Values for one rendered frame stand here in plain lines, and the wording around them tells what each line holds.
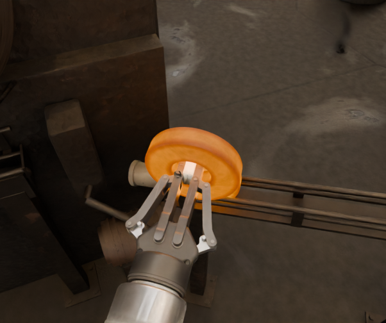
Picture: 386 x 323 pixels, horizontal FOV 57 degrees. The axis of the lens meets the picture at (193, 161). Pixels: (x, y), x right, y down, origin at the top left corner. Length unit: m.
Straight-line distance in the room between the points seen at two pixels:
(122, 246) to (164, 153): 0.42
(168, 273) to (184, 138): 0.19
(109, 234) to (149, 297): 0.50
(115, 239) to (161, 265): 0.48
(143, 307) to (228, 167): 0.23
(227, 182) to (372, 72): 1.95
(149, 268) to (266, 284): 1.02
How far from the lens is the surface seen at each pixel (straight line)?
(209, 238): 0.48
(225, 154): 0.51
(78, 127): 0.77
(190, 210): 0.49
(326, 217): 0.77
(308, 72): 2.28
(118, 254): 0.91
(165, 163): 0.55
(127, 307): 0.43
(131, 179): 0.80
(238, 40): 2.47
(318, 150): 1.84
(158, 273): 0.44
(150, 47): 0.82
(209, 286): 1.39
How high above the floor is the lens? 1.32
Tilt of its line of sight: 51 degrees down
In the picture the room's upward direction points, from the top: straight up
